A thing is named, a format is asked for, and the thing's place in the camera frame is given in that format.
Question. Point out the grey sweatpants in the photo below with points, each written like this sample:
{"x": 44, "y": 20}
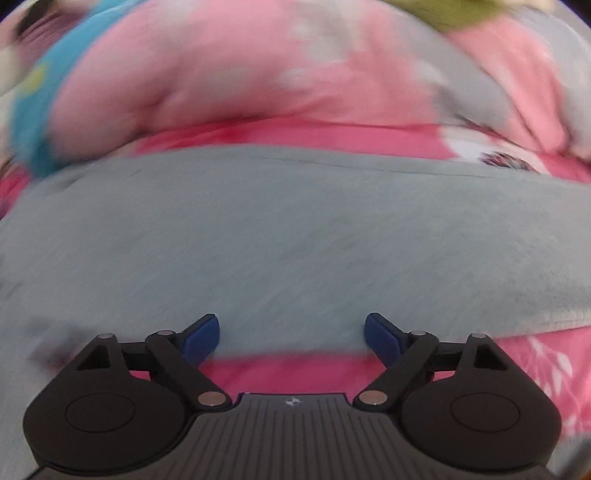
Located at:
{"x": 277, "y": 240}

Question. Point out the green and cream fleece garment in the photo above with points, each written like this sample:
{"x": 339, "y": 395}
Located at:
{"x": 452, "y": 14}

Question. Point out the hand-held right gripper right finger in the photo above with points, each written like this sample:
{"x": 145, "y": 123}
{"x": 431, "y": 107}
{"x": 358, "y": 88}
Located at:
{"x": 381, "y": 339}

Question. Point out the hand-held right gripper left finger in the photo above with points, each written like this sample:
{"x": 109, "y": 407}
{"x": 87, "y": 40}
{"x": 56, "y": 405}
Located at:
{"x": 203, "y": 339}

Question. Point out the pink floral quilt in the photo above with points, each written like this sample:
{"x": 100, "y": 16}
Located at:
{"x": 231, "y": 69}

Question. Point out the teal dotted quilt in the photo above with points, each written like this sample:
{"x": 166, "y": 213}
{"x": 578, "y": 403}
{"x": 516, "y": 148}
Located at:
{"x": 37, "y": 115}

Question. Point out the pink flower printed blanket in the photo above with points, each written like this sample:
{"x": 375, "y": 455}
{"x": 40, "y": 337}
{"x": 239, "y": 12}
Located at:
{"x": 323, "y": 134}

